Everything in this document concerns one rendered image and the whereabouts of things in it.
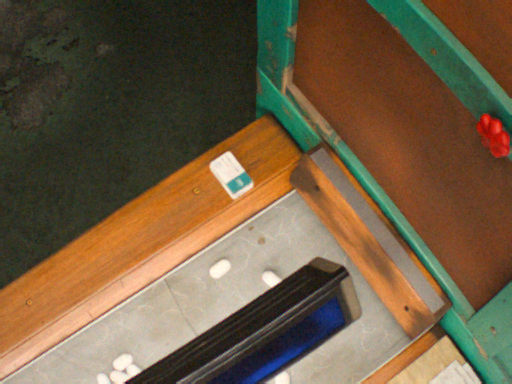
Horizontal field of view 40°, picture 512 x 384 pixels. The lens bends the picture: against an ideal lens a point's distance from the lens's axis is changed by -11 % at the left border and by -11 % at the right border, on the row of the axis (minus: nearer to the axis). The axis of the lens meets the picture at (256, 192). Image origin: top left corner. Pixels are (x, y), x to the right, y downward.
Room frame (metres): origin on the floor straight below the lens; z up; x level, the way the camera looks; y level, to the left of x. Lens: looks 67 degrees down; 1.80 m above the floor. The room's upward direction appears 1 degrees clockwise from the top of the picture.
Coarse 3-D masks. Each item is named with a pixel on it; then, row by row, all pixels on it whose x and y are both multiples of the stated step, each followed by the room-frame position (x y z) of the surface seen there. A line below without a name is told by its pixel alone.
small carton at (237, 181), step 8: (216, 160) 0.48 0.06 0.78; (224, 160) 0.48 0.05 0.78; (232, 160) 0.48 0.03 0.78; (216, 168) 0.47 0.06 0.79; (224, 168) 0.47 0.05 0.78; (232, 168) 0.47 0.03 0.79; (240, 168) 0.47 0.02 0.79; (216, 176) 0.46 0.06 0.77; (224, 176) 0.45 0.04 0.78; (232, 176) 0.45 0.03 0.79; (240, 176) 0.45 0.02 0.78; (248, 176) 0.46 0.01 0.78; (224, 184) 0.44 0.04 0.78; (232, 184) 0.44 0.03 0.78; (240, 184) 0.44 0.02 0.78; (248, 184) 0.44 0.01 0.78; (232, 192) 0.43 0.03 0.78; (240, 192) 0.43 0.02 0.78
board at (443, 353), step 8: (440, 344) 0.20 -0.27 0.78; (448, 344) 0.20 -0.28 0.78; (424, 352) 0.19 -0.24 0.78; (432, 352) 0.19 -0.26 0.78; (440, 352) 0.19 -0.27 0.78; (448, 352) 0.19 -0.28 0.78; (456, 352) 0.19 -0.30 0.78; (416, 360) 0.18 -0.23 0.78; (424, 360) 0.18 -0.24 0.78; (432, 360) 0.18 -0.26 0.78; (440, 360) 0.18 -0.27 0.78; (448, 360) 0.17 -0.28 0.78; (464, 360) 0.17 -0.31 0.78; (408, 368) 0.17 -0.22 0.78; (416, 368) 0.17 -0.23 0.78; (424, 368) 0.16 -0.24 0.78; (432, 368) 0.16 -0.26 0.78; (440, 368) 0.16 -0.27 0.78; (400, 376) 0.16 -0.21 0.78; (408, 376) 0.15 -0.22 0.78; (416, 376) 0.15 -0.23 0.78; (424, 376) 0.15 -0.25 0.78; (432, 376) 0.15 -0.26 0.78
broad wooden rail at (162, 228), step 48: (240, 144) 0.52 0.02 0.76; (288, 144) 0.52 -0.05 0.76; (144, 192) 0.44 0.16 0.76; (192, 192) 0.44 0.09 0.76; (288, 192) 0.45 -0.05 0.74; (96, 240) 0.36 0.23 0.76; (144, 240) 0.36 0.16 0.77; (192, 240) 0.37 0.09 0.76; (48, 288) 0.28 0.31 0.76; (96, 288) 0.28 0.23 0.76; (144, 288) 0.30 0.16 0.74; (0, 336) 0.19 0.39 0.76; (48, 336) 0.20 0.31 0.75
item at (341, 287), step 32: (288, 288) 0.21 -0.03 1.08; (320, 288) 0.20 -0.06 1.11; (352, 288) 0.20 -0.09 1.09; (224, 320) 0.18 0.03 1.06; (256, 320) 0.17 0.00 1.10; (288, 320) 0.17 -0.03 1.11; (320, 320) 0.17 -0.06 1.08; (352, 320) 0.18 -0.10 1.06; (192, 352) 0.14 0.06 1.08; (224, 352) 0.13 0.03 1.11; (256, 352) 0.14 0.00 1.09; (288, 352) 0.14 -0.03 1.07
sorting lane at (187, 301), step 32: (256, 224) 0.40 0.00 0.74; (288, 224) 0.40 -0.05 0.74; (320, 224) 0.40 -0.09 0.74; (224, 256) 0.35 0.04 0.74; (256, 256) 0.35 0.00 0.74; (288, 256) 0.35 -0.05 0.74; (320, 256) 0.35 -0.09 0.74; (160, 288) 0.30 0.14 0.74; (192, 288) 0.30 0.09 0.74; (224, 288) 0.30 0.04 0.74; (256, 288) 0.30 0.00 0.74; (96, 320) 0.24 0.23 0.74; (128, 320) 0.24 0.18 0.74; (160, 320) 0.25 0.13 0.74; (192, 320) 0.25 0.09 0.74; (384, 320) 0.25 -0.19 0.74; (64, 352) 0.18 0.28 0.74; (96, 352) 0.19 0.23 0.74; (128, 352) 0.19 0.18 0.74; (160, 352) 0.20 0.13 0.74; (320, 352) 0.20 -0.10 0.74; (352, 352) 0.20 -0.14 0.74; (384, 352) 0.20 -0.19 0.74
